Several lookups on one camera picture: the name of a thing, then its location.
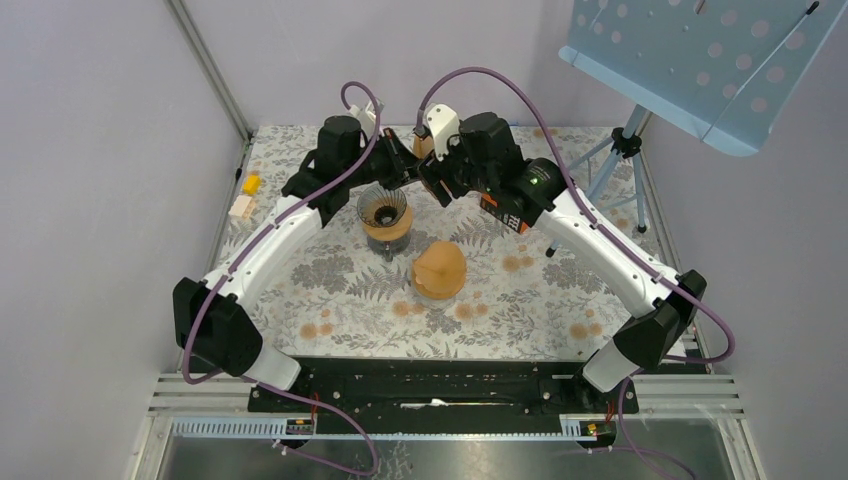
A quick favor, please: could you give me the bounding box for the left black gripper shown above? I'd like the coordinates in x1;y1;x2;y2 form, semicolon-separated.
344;127;419;191

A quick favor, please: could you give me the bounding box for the orange coffee filter box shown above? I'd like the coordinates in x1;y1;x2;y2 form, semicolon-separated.
480;193;530;234

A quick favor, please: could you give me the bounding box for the brown paper coffee filter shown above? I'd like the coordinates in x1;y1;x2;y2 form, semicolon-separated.
412;241;467;287

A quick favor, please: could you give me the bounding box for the grey glass pitcher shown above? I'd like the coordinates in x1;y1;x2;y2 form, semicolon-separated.
367;233;410;262

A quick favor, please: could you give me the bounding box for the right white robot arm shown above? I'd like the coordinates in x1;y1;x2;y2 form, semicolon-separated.
414;104;706;412

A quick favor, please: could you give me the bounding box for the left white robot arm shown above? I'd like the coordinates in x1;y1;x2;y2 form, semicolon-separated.
173;115;417;411

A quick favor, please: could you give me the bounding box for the floral tablecloth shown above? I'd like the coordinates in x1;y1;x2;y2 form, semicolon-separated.
192;125;690;364

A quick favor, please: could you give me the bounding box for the yellow block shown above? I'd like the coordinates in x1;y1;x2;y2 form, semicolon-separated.
241;174;262;196

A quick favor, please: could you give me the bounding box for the beige wooden block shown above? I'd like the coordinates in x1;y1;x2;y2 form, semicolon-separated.
228;194;257;220

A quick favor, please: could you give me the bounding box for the blue perforated stand tray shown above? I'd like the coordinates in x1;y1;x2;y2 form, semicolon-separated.
559;0;847;157

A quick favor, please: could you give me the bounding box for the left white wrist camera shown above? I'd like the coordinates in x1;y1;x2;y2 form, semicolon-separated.
348;101;382;139

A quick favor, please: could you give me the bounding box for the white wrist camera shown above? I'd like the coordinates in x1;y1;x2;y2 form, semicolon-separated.
348;101;382;139
415;104;460;161

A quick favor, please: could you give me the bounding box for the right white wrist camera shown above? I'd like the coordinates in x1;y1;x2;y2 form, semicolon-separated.
415;104;460;161

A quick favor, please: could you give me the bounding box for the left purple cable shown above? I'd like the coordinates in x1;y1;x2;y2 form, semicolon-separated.
180;80;384;476

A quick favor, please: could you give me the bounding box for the purple cable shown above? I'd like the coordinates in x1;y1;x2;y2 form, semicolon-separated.
415;66;738;480
180;80;384;476

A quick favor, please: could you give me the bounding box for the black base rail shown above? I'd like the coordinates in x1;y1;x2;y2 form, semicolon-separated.
248;355;641;437

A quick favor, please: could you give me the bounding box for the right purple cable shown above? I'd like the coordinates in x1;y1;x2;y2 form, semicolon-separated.
415;66;738;480

